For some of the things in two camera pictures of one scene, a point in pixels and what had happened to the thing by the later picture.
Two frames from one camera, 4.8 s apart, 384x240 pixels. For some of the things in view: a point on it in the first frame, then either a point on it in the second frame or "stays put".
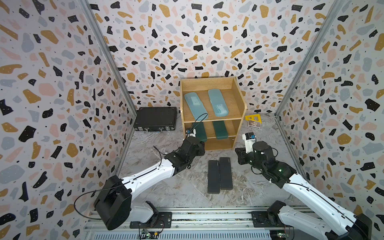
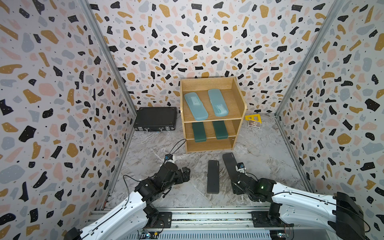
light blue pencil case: [196, 106] stays put
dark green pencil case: [220, 130] stays put
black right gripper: [243, 154] → [234, 189]
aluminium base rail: [196, 219] stays put
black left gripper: [201, 148] → [186, 175]
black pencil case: [225, 173] → [230, 163]
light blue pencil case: [220, 107] stays put
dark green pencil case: [200, 132] stays put
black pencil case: [213, 185] stays put
